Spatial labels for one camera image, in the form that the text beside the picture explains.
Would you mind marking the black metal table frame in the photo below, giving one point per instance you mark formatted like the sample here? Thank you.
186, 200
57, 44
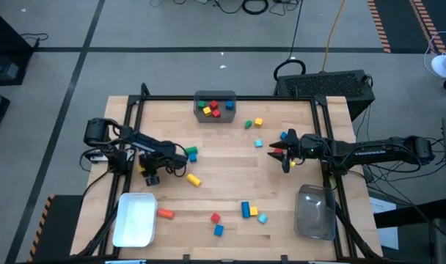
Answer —
274, 98

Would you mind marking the yellow wooden cylinder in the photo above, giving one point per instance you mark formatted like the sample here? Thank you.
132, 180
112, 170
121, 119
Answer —
193, 179

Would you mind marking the white plastic tray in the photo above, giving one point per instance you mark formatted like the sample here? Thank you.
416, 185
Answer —
135, 222

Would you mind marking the clear plastic bin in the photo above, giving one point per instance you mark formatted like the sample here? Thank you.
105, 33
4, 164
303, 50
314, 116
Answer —
314, 212

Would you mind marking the blue wooden cylinder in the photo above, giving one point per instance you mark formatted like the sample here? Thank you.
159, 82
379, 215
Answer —
245, 209

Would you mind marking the orange wooden cylinder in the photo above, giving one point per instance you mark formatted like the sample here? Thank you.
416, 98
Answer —
166, 213

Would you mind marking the white round device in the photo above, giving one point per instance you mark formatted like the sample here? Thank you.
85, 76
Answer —
442, 65

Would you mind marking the blue half-round block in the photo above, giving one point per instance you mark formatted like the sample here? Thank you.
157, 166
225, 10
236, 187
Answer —
218, 230

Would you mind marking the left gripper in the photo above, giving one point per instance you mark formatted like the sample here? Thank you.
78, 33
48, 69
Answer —
151, 164

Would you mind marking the red wooden cube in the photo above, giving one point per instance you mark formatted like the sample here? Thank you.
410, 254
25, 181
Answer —
216, 113
215, 218
213, 104

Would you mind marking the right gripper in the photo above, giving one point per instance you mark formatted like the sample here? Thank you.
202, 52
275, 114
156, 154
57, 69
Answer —
309, 148

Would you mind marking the white paper sheet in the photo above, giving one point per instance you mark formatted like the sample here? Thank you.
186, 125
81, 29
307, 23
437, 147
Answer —
386, 223

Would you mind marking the blue wooden block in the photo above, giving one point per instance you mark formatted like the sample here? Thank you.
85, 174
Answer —
283, 135

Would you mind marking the black cabinet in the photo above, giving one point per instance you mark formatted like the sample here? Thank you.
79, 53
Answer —
4, 51

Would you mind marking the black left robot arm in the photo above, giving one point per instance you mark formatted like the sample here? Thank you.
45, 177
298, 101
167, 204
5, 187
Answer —
149, 143

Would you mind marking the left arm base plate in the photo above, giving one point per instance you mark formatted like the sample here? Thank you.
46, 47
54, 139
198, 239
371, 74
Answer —
98, 157

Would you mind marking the black stand bar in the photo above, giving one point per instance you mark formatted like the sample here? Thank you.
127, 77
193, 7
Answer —
410, 216

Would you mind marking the dark grey plastic bin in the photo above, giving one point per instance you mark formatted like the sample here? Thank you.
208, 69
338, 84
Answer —
215, 120

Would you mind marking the green wooden cylinder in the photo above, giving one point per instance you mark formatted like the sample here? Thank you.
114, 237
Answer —
191, 150

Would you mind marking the black perforated computer case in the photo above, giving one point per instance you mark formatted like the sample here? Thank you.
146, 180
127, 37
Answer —
324, 88

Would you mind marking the blue wooden cube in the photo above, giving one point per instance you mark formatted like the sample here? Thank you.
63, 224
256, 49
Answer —
192, 157
229, 105

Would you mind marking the green wooden cube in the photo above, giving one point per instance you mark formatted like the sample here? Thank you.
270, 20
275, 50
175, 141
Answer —
201, 104

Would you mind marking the black mat orange striped edge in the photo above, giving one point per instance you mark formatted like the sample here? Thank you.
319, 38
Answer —
399, 22
58, 227

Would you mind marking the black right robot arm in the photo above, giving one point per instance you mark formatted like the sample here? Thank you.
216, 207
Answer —
369, 153

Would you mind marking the green half-round block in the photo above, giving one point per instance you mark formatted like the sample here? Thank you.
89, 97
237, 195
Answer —
248, 124

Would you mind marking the red wooden block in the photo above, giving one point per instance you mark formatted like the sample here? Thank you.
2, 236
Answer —
278, 150

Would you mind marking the light blue block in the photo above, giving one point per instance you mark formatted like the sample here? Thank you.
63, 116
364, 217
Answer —
258, 143
263, 219

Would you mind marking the yellow wooden cube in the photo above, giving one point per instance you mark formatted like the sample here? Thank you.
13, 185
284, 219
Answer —
207, 110
254, 210
140, 169
258, 122

